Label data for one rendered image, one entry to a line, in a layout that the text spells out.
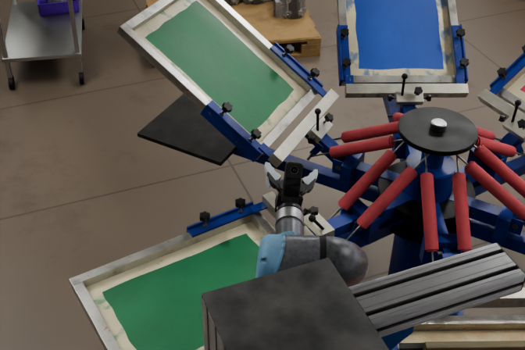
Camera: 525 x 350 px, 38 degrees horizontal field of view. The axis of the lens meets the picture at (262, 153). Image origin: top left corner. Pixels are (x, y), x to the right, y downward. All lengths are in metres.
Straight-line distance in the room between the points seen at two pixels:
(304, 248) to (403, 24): 2.37
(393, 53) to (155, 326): 1.81
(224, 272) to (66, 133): 2.67
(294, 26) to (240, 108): 2.98
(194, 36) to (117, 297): 1.22
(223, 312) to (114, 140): 3.94
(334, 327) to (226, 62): 2.21
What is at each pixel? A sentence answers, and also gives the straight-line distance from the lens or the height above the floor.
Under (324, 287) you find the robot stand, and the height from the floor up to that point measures 2.03.
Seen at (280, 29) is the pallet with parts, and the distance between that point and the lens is 6.12.
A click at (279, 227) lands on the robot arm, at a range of 1.97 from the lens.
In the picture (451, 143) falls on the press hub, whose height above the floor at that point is 1.32.
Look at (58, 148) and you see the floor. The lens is 5.19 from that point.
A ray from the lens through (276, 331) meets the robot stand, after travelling 1.28.
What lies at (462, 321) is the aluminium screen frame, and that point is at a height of 0.99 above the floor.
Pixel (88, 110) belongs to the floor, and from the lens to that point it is 5.52.
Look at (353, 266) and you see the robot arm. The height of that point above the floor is 1.87.
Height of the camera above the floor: 3.02
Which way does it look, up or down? 37 degrees down
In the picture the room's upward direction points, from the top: 1 degrees clockwise
